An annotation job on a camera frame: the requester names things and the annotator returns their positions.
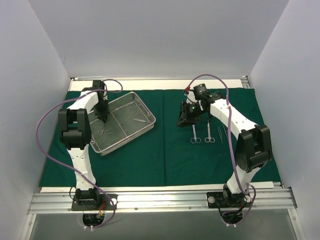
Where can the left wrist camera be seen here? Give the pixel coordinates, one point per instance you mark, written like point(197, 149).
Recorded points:
point(98, 85)

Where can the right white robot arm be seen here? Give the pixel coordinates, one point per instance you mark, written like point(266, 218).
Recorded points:
point(249, 143)

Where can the aluminium rail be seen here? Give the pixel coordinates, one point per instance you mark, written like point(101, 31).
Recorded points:
point(269, 173)
point(161, 201)

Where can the steel tweezers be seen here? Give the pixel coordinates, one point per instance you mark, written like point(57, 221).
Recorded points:
point(220, 134)
point(225, 131)

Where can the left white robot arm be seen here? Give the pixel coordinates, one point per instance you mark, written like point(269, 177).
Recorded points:
point(76, 134)

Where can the right aluminium rail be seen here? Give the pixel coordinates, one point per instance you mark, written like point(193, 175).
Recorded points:
point(269, 173)

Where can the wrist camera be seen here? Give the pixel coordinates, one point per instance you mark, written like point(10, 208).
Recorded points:
point(201, 90)
point(98, 85)

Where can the steel needle holder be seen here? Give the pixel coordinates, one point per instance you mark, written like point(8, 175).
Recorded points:
point(195, 139)

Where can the front aluminium rail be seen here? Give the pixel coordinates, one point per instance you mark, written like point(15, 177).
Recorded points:
point(161, 201)

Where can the wire mesh instrument tray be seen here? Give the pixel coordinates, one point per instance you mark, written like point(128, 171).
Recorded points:
point(123, 128)

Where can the steel surgical scissors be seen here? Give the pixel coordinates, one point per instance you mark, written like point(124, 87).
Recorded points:
point(209, 138)

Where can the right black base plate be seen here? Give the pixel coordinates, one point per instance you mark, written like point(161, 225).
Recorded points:
point(221, 199)

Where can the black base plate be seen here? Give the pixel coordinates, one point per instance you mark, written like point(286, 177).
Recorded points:
point(92, 205)
point(221, 199)

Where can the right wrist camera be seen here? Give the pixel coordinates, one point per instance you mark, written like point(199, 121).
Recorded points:
point(201, 90)

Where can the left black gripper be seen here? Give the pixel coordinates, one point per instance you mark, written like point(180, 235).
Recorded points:
point(102, 114)

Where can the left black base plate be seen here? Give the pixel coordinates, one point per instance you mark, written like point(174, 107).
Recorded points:
point(92, 205)

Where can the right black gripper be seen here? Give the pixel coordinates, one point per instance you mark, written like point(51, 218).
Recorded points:
point(184, 114)

